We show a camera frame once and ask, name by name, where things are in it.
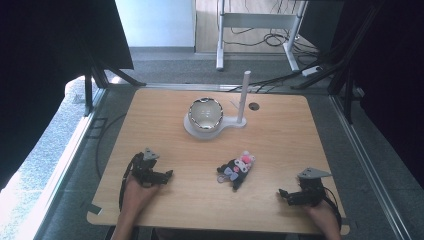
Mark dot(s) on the person's right hand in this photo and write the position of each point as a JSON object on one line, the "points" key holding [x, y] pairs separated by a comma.
{"points": [[321, 218]]}

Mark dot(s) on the black metal stand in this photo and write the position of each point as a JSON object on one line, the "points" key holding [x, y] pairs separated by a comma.
{"points": [[343, 70], [96, 78]]}

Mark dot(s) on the shiny silver bowl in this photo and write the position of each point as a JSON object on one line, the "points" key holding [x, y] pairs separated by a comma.
{"points": [[205, 113]]}

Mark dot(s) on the person's left hand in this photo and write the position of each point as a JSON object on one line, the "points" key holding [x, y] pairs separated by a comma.
{"points": [[138, 196]]}

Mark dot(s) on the black tape strip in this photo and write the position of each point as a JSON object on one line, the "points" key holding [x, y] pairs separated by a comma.
{"points": [[94, 209], [345, 222]]}

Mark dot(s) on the black curtain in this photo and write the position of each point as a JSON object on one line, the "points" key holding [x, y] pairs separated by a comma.
{"points": [[50, 66], [386, 73]]}

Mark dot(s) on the aluminium floor rail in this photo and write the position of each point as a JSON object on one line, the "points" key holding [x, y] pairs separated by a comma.
{"points": [[365, 166]]}

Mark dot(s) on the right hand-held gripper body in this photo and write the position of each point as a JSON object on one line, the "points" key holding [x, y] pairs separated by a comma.
{"points": [[311, 188]]}

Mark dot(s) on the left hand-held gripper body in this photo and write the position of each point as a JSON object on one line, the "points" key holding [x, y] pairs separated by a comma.
{"points": [[145, 167]]}

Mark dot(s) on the white power strip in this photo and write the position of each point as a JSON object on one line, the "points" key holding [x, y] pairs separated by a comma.
{"points": [[312, 70]]}

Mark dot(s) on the white stand with pole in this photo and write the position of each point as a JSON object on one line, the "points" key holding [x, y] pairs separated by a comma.
{"points": [[230, 123]]}

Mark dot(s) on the white desk frame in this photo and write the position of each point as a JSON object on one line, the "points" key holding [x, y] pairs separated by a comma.
{"points": [[256, 20]]}

